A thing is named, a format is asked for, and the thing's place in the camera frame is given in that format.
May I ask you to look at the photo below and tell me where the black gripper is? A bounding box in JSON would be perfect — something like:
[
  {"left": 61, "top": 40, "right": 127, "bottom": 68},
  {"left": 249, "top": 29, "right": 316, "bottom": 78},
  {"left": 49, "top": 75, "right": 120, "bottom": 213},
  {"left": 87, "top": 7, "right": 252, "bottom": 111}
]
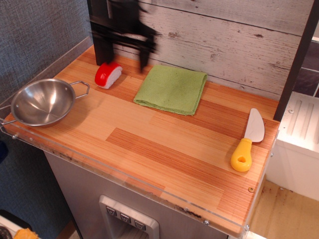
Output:
[{"left": 93, "top": 0, "right": 157, "bottom": 73}]

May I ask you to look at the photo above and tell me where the green towel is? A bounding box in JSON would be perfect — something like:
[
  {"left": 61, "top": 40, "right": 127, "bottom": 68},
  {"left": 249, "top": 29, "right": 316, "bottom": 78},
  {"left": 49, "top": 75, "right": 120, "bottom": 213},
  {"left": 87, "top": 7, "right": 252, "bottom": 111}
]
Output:
[{"left": 134, "top": 65, "right": 207, "bottom": 116}]

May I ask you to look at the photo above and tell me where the clear acrylic table edge guard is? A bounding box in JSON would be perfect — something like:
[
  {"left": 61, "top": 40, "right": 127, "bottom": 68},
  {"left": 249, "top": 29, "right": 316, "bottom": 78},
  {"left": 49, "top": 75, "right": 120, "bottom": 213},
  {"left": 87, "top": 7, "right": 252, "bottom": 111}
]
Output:
[{"left": 0, "top": 99, "right": 280, "bottom": 235}]

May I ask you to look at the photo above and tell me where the red and white toy sushi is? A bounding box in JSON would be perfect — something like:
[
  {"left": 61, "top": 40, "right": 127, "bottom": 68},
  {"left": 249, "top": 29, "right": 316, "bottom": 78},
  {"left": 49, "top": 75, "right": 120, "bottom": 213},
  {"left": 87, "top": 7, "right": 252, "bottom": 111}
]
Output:
[{"left": 95, "top": 62, "right": 123, "bottom": 89}]

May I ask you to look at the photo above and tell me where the grey toy fridge cabinet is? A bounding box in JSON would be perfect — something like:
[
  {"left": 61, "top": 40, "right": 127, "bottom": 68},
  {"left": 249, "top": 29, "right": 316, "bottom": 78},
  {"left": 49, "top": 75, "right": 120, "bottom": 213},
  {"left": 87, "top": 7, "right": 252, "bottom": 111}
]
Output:
[{"left": 45, "top": 152, "right": 227, "bottom": 239}]

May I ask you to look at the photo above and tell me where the silver dispenser panel with buttons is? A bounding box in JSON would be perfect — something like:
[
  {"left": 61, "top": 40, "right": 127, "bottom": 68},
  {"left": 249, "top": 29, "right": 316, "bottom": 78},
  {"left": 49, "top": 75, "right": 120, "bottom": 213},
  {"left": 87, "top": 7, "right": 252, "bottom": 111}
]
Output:
[{"left": 99, "top": 195, "right": 160, "bottom": 239}]

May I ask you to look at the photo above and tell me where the white toy sink unit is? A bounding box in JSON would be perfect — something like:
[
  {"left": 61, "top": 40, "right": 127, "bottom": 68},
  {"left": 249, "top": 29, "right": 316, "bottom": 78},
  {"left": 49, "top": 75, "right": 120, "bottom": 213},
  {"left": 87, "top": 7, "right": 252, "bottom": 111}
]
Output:
[{"left": 266, "top": 92, "right": 319, "bottom": 200}]

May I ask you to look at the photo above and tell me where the yellow object at bottom left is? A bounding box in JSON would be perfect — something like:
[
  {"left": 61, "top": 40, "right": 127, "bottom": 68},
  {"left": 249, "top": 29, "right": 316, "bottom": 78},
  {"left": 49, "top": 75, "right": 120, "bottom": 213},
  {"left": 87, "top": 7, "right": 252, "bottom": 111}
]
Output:
[{"left": 13, "top": 228, "right": 39, "bottom": 239}]

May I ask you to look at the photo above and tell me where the dark left shelf post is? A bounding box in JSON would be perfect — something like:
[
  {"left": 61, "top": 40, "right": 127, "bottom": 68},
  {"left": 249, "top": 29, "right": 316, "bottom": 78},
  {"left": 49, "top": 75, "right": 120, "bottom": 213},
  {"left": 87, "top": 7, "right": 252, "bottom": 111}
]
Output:
[{"left": 87, "top": 0, "right": 115, "bottom": 66}]

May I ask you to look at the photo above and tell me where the dark shelf post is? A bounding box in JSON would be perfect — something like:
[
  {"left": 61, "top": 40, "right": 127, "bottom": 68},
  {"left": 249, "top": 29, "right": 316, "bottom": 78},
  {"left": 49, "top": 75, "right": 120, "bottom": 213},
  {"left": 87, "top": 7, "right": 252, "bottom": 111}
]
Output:
[
  {"left": 87, "top": 0, "right": 115, "bottom": 66},
  {"left": 273, "top": 0, "right": 319, "bottom": 121}
]

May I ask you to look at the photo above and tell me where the stainless steel bowl with handles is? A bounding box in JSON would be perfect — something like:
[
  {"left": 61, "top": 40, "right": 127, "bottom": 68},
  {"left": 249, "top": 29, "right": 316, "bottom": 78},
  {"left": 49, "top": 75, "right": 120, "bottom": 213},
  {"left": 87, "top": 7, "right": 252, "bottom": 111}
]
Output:
[{"left": 0, "top": 79, "right": 90, "bottom": 126}]

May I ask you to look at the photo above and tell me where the toy knife with yellow handle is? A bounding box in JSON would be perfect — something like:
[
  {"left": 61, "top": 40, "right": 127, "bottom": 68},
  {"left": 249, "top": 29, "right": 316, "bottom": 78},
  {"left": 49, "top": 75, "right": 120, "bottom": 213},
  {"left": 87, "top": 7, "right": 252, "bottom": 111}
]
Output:
[{"left": 230, "top": 108, "right": 265, "bottom": 172}]

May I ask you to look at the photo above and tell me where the dark right shelf post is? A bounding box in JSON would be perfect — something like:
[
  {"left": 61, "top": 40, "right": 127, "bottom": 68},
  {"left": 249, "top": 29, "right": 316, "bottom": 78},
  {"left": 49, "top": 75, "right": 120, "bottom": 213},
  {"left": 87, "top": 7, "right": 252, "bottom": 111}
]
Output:
[{"left": 273, "top": 0, "right": 319, "bottom": 121}]

